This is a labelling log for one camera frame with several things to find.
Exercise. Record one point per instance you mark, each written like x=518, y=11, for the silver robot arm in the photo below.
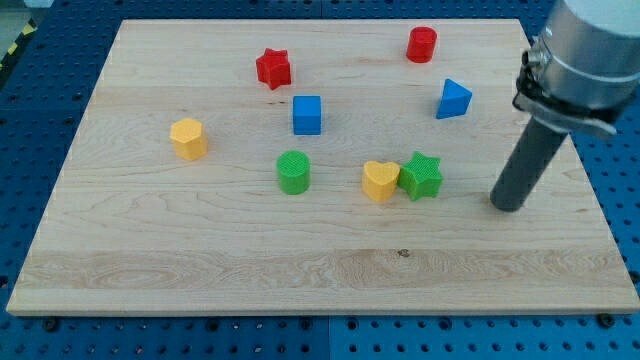
x=582, y=69

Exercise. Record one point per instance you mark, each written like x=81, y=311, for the light wooden board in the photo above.
x=131, y=229

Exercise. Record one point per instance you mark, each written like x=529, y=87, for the green cylinder block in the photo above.
x=293, y=169

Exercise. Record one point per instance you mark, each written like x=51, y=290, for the yellow heart block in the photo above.
x=379, y=180

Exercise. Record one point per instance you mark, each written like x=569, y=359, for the blue cube block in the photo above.
x=307, y=115

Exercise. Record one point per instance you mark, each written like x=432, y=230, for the green star block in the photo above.
x=420, y=176

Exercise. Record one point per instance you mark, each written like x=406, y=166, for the red star block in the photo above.
x=273, y=68

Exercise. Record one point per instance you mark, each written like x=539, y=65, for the yellow hexagon block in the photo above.
x=189, y=139

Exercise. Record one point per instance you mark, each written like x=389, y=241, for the blue triangle block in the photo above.
x=455, y=100

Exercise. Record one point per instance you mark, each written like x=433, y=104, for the red cylinder block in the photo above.
x=421, y=44

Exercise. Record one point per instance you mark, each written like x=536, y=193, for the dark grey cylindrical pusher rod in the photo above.
x=535, y=149

